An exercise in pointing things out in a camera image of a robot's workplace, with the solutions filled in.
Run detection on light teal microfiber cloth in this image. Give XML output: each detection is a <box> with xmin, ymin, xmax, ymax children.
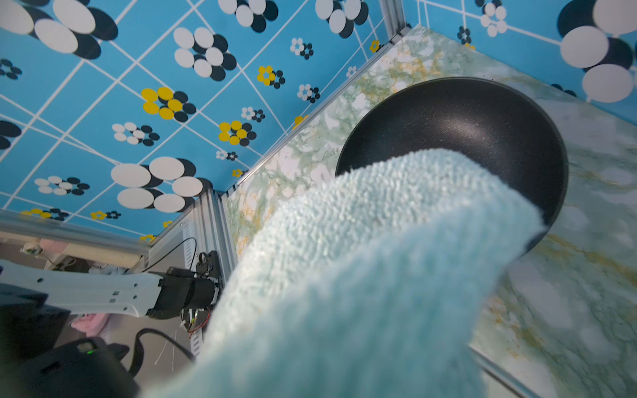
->
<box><xmin>142</xmin><ymin>149</ymin><xmax>545</xmax><ymax>397</ymax></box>

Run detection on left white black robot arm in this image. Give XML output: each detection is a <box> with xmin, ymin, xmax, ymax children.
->
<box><xmin>1</xmin><ymin>260</ymin><xmax>222</xmax><ymax>397</ymax></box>

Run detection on black frying pan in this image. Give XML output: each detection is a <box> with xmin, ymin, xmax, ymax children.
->
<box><xmin>335</xmin><ymin>77</ymin><xmax>569</xmax><ymax>229</ymax></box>

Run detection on aluminium frame rail base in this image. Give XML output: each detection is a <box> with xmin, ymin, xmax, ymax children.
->
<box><xmin>141</xmin><ymin>192</ymin><xmax>237</xmax><ymax>356</ymax></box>

